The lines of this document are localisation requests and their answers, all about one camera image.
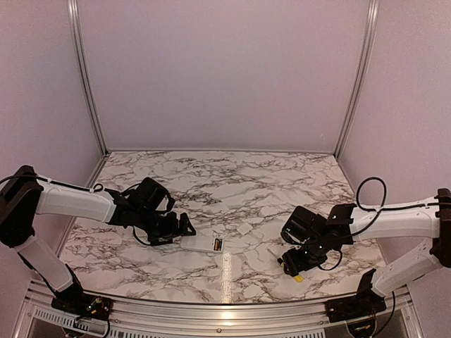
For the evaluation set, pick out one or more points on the left aluminium frame post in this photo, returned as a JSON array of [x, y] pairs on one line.
[[75, 25]]

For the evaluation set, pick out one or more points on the right aluminium frame post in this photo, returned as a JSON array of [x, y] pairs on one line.
[[358, 84]]

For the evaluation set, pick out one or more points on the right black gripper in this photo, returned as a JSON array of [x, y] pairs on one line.
[[296, 265]]

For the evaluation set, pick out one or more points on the white battery cover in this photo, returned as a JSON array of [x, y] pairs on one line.
[[244, 228]]

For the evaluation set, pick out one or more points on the aluminium frame post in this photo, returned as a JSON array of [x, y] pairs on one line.
[[75, 25], [358, 84]]

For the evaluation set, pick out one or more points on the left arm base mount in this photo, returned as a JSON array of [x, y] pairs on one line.
[[87, 306]]

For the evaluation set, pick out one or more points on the white remote control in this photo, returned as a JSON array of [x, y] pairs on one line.
[[200, 244]]

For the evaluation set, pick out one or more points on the yellow handled screwdriver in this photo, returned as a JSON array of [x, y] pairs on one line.
[[297, 278]]

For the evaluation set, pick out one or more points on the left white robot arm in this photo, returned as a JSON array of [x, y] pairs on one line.
[[26, 194]]

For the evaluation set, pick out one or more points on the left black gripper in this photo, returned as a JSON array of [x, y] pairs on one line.
[[172, 230]]

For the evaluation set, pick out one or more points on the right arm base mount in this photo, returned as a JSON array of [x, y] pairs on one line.
[[352, 307]]

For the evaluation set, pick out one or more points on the front aluminium rail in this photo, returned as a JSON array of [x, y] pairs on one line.
[[146, 318]]

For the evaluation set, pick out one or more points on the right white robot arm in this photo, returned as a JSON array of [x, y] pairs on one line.
[[428, 219]]

